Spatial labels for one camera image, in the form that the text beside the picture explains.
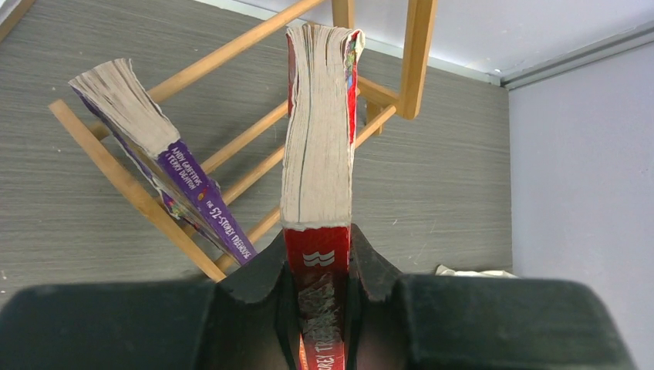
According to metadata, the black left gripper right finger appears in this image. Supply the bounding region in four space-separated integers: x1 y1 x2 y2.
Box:
347 226 635 369

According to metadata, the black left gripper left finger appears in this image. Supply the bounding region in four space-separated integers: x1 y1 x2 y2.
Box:
1 236 298 369

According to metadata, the red Treehouse book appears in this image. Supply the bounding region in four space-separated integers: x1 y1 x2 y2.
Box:
280 24 366 369

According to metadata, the purple 52-Storey Treehouse book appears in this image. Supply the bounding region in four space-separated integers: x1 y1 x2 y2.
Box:
68 58 257 265

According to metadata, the cream cloth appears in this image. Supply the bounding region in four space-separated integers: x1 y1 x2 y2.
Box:
435 264 517 278

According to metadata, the wooden book rack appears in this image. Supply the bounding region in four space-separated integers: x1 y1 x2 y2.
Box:
49 1 437 281

